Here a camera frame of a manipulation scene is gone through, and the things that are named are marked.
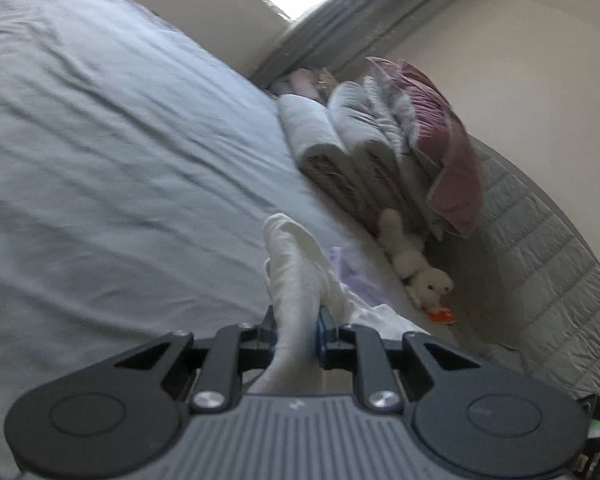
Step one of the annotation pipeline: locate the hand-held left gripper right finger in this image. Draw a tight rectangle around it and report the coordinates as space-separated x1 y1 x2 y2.
316 306 481 411

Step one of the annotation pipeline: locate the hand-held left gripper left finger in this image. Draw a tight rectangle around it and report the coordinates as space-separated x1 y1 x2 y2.
115 305 279 409

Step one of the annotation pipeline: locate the white garment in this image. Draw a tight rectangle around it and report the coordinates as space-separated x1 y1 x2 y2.
247 212 431 396

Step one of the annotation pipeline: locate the folded purple garment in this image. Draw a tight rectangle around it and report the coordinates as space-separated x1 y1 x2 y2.
330 246 386 311

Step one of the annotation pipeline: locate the white stuffed toy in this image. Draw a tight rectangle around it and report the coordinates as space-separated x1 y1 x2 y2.
377 208 455 309

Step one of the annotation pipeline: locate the orange packet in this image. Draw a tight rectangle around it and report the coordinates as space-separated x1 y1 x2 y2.
426 297 456 325

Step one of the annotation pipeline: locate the grey folded quilt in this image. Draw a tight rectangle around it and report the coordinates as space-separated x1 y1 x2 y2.
327 82 431 231

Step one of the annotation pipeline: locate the white rolled quilt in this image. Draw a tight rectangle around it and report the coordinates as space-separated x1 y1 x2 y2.
277 94 361 206

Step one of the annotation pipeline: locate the stack of folded blankets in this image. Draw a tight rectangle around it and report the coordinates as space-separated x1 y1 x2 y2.
367 56 486 237

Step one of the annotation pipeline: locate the pale folded quilt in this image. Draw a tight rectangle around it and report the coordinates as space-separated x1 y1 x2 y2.
365 75 446 241

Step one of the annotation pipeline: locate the pink rolled cloth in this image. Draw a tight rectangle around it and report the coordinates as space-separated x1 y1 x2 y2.
272 67 336 106

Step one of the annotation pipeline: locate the grey bed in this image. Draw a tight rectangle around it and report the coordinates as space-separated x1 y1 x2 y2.
0 0 486 480

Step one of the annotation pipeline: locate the grey curtain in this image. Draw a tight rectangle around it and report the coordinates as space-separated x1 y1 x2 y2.
250 0 468 91

